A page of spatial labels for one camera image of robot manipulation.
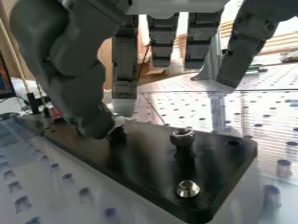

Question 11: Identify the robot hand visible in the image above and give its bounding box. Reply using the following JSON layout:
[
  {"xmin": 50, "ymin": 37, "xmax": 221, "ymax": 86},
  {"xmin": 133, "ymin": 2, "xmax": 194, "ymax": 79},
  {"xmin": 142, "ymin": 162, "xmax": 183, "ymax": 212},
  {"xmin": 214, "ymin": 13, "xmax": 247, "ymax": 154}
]
[{"xmin": 8, "ymin": 0, "xmax": 298, "ymax": 140}]

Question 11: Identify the thin stick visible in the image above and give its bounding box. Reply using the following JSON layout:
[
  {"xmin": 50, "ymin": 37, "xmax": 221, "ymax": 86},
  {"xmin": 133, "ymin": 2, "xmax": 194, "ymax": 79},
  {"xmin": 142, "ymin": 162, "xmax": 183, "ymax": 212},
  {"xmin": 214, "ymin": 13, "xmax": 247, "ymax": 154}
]
[{"xmin": 0, "ymin": 9, "xmax": 41, "ymax": 114}]

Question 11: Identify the black plate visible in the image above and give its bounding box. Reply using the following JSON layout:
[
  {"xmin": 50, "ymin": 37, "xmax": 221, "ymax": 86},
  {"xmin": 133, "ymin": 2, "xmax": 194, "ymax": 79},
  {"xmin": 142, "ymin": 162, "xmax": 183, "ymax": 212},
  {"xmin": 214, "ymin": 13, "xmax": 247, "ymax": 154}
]
[{"xmin": 17, "ymin": 114, "xmax": 259, "ymax": 224}]

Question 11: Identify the clear box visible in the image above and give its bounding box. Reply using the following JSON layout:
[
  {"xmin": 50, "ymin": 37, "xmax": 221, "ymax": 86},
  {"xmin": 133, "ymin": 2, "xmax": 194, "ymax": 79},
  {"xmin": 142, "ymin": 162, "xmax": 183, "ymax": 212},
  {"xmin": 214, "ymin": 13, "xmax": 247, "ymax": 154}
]
[{"xmin": 0, "ymin": 63, "xmax": 298, "ymax": 224}]

